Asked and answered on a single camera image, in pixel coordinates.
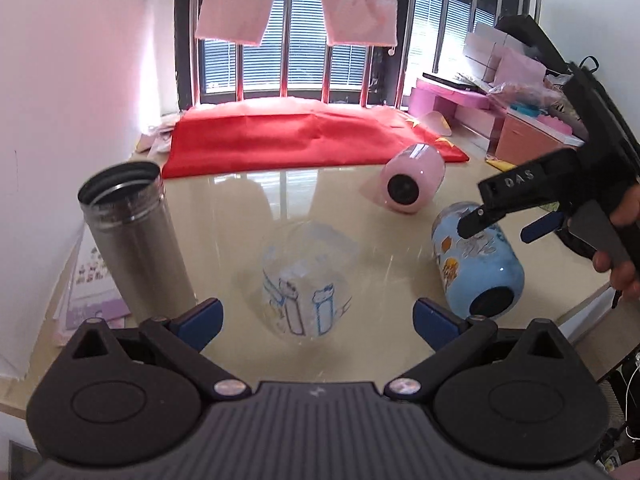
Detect clear plastic cartoon cup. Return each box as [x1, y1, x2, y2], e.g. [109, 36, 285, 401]
[260, 221, 359, 344]

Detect right hand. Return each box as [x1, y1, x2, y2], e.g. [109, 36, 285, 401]
[591, 184, 640, 304]

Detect pink cup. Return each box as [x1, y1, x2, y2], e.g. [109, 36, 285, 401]
[381, 143, 446, 214]

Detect blue cartoon cup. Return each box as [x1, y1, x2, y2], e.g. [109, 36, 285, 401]
[432, 202, 525, 318]

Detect red flag cloth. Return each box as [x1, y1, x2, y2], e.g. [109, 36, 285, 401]
[162, 96, 469, 179]

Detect metal window railing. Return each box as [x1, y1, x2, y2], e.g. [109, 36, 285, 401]
[175, 0, 541, 107]

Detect pink shelf riser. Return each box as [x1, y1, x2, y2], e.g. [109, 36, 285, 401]
[408, 78, 504, 136]

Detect pink hanging pants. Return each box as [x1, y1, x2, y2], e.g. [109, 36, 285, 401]
[195, 0, 398, 48]

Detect sticker sheets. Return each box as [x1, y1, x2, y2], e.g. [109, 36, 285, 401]
[54, 226, 130, 344]

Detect black bag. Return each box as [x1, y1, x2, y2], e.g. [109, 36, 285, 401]
[495, 14, 570, 74]

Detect stainless steel thermos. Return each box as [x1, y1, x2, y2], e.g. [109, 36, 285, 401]
[77, 160, 196, 322]

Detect yellow tube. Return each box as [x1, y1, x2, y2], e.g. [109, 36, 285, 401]
[485, 157, 515, 172]

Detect orange pink storage box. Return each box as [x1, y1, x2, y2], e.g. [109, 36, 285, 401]
[494, 108, 584, 165]

